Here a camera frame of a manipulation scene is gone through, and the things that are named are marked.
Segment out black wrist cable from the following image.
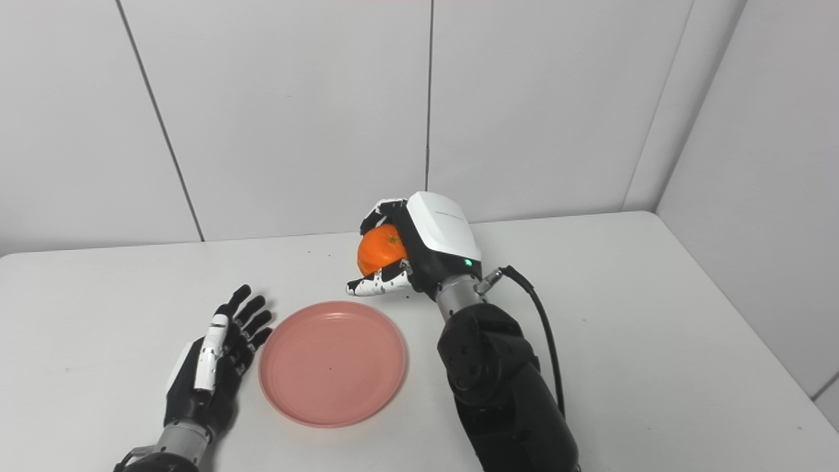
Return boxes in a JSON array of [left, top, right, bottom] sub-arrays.
[[475, 264, 567, 422], [112, 445, 157, 471]]

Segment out orange fruit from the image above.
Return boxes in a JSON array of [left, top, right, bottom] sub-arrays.
[[356, 223, 409, 278]]

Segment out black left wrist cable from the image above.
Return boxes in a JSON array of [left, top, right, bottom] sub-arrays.
[[112, 445, 157, 471]]

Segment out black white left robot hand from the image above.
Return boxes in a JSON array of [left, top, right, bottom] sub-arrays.
[[163, 283, 274, 439]]

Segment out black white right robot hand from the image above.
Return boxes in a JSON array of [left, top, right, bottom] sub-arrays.
[[345, 191, 484, 302]]

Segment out pink round plate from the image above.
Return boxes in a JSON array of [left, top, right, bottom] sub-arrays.
[[258, 300, 408, 429]]

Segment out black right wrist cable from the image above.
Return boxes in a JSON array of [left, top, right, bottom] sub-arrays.
[[475, 264, 567, 422]]

